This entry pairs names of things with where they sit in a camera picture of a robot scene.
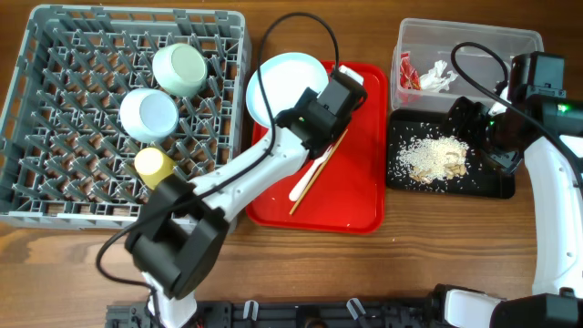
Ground wooden chopstick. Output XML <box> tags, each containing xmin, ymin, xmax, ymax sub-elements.
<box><xmin>289</xmin><ymin>130</ymin><xmax>348</xmax><ymax>215</ymax></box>

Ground light blue plate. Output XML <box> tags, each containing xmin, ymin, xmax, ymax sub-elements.
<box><xmin>246</xmin><ymin>52</ymin><xmax>329</xmax><ymax>128</ymax></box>

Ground white plastic fork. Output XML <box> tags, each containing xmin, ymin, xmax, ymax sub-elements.
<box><xmin>289</xmin><ymin>146</ymin><xmax>332</xmax><ymax>201</ymax></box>

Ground rice and peanut shells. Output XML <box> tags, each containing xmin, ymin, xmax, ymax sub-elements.
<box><xmin>394</xmin><ymin>134</ymin><xmax>470</xmax><ymax>185</ymax></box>

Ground white napkin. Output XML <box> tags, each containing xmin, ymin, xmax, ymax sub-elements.
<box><xmin>419</xmin><ymin>60</ymin><xmax>458</xmax><ymax>93</ymax></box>

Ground red snack wrapper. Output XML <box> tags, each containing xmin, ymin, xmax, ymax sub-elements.
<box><xmin>399</xmin><ymin>52</ymin><xmax>421</xmax><ymax>90</ymax></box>

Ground mint green saucer bowl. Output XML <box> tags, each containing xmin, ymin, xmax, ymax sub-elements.
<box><xmin>119</xmin><ymin>88</ymin><xmax>179</xmax><ymax>143</ymax></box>

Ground yellow plastic cup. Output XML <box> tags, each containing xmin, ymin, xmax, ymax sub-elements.
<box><xmin>134</xmin><ymin>147</ymin><xmax>176</xmax><ymax>190</ymax></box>

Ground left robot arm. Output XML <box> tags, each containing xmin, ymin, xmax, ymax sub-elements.
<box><xmin>125</xmin><ymin>66</ymin><xmax>367</xmax><ymax>327</ymax></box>

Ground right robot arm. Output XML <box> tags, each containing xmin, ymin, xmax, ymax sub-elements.
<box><xmin>431</xmin><ymin>51</ymin><xmax>582</xmax><ymax>327</ymax></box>

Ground grey dishwasher rack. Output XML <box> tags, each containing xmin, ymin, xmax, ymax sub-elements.
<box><xmin>1</xmin><ymin>5</ymin><xmax>251</xmax><ymax>230</ymax></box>

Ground black tray bin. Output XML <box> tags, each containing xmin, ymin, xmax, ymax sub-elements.
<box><xmin>386</xmin><ymin>109</ymin><xmax>516</xmax><ymax>199</ymax></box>

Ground red plastic tray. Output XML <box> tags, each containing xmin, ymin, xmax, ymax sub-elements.
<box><xmin>246</xmin><ymin>62</ymin><xmax>388</xmax><ymax>234</ymax></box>

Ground clear plastic bin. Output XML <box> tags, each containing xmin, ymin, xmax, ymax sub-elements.
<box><xmin>390</xmin><ymin>18</ymin><xmax>544</xmax><ymax>113</ymax></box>

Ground right black cable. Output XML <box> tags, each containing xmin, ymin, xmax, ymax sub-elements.
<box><xmin>449</xmin><ymin>41</ymin><xmax>583</xmax><ymax>183</ymax></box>

